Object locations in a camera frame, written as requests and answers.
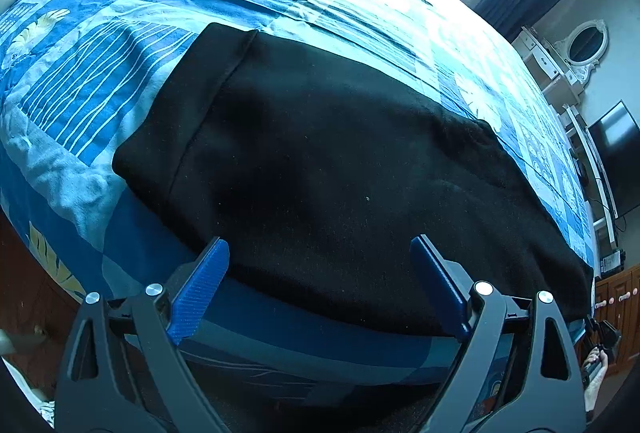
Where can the brown wooden cabinet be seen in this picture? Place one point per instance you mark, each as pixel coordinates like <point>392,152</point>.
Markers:
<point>620,303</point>

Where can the person's right hand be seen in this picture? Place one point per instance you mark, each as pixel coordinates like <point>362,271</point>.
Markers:
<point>595,388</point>

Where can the oval white-framed mirror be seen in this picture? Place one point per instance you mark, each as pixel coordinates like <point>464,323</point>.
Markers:
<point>586,43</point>

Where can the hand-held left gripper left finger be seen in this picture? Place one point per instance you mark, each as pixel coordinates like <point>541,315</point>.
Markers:
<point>200,283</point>

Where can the black pants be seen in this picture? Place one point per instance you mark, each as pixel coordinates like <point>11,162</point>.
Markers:
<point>320,163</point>

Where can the white vanity dresser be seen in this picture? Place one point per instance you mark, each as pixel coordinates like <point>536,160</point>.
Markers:
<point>542,63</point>

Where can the black flat television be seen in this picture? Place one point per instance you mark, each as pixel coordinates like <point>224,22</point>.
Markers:
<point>617,158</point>

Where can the blue patterned bed sheet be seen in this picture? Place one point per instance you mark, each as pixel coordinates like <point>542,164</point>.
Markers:
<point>100,78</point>

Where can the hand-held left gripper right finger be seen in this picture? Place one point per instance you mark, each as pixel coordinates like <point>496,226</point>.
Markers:
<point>437,280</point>

